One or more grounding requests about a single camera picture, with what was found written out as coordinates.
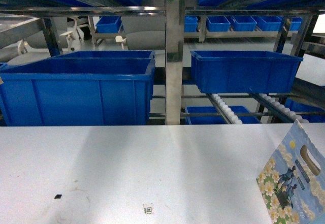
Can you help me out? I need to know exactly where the blue bin on right rollers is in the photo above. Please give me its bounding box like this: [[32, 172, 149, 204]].
[[191, 50, 303, 93]]

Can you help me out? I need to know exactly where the steel rack centre post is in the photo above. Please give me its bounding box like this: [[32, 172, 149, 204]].
[[165, 0, 185, 125]]

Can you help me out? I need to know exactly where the QR code sticker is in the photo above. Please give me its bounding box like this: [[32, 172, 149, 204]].
[[143, 203, 154, 215]]

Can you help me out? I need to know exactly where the flower gift bag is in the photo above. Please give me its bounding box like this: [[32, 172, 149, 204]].
[[256, 120, 324, 223]]

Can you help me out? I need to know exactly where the black square marker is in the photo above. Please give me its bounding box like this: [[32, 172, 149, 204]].
[[54, 194, 62, 199]]

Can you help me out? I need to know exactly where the large blue bin by table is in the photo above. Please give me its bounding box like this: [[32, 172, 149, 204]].
[[1, 58, 155, 126]]

